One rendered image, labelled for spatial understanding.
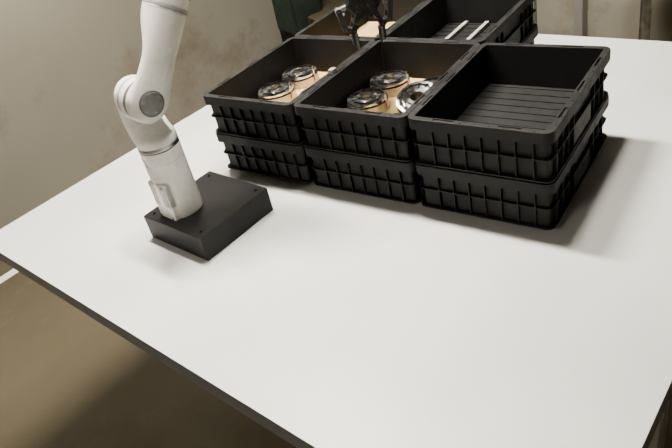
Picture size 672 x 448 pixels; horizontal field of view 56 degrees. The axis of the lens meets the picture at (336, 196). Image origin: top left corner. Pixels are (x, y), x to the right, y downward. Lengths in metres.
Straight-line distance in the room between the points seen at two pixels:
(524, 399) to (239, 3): 3.31
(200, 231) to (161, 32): 0.43
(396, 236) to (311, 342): 0.32
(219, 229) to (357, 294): 0.38
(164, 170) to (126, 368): 1.09
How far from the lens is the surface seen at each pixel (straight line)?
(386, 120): 1.33
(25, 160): 3.36
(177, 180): 1.46
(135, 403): 2.25
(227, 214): 1.45
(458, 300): 1.19
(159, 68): 1.37
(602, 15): 3.96
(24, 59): 3.30
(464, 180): 1.31
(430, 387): 1.06
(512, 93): 1.58
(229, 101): 1.60
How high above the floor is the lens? 1.51
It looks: 32 degrees down
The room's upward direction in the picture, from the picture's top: 14 degrees counter-clockwise
